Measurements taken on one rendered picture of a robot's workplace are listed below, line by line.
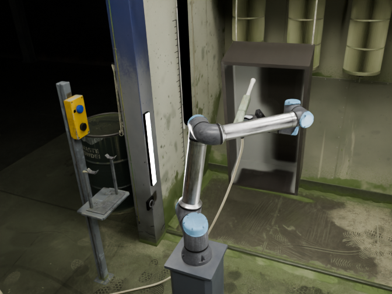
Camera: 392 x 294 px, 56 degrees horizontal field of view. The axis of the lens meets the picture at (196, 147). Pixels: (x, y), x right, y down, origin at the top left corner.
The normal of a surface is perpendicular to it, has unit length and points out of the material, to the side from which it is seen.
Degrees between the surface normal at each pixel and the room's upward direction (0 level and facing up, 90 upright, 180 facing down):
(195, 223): 5
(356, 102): 57
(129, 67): 90
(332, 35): 90
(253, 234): 0
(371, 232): 0
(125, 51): 90
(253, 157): 102
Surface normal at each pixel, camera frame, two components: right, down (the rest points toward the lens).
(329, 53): -0.39, 0.44
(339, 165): -0.34, -0.11
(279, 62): -0.11, -0.78
